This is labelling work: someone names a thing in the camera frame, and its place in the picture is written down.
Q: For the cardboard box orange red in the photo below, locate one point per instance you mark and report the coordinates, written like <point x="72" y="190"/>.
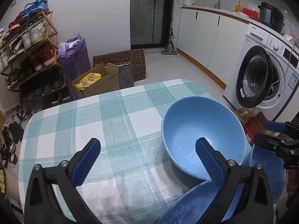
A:
<point x="252" y="124"/>

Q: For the black framed glass door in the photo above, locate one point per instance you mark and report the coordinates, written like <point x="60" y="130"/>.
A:
<point x="150" y="22"/>

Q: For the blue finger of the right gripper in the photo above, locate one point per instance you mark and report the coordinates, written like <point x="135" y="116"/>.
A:
<point x="268" y="142"/>
<point x="274" y="126"/>

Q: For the white washing machine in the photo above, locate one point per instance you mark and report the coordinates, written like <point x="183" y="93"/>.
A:
<point x="266" y="74"/>

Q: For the upright vacuum cleaner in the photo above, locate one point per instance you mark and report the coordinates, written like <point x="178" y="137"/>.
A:
<point x="169" y="48"/>

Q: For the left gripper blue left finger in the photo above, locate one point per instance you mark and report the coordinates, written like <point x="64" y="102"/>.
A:
<point x="82" y="162"/>

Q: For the person's right hand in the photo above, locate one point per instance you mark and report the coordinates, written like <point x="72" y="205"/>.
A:
<point x="292" y="182"/>

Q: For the dark blue bowl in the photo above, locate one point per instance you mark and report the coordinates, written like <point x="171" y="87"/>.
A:
<point x="192" y="205"/>
<point x="273" y="167"/>

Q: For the teal plaid tablecloth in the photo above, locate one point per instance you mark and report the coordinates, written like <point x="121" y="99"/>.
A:
<point x="133" y="180"/>

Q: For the black rice cooker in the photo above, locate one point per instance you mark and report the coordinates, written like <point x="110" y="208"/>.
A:
<point x="271" y="16"/>

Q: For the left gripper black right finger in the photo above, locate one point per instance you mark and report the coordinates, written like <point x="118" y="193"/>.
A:
<point x="213" y="161"/>

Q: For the wooden shoe rack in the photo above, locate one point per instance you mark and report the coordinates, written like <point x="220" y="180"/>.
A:
<point x="29" y="47"/>

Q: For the purple plastic bag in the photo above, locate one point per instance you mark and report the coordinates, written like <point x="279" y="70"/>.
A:
<point x="74" y="60"/>

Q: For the patterned brown doormat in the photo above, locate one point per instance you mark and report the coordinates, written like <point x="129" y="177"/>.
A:
<point x="133" y="58"/>

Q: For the white kitchen base cabinets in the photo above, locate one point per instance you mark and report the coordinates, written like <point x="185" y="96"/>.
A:
<point x="211" y="40"/>

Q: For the cardboard box with snacks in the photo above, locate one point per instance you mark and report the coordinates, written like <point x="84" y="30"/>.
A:
<point x="100" y="79"/>

